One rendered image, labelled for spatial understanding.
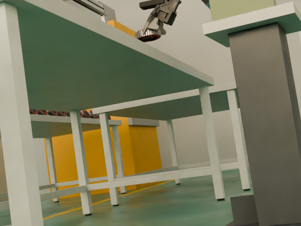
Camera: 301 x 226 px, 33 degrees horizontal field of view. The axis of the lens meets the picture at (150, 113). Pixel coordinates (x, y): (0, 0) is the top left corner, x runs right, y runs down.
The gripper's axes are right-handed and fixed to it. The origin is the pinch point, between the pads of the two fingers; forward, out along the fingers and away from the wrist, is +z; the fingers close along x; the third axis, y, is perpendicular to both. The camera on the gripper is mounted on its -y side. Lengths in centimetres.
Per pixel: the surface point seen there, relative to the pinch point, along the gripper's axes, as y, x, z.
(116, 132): -97, 276, 93
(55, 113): -111, 165, 84
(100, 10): -38.0, 23.2, -2.4
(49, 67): -14, -40, 27
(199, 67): -110, 515, -7
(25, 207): 36, -112, 48
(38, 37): 1, -79, 16
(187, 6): -167, 514, -79
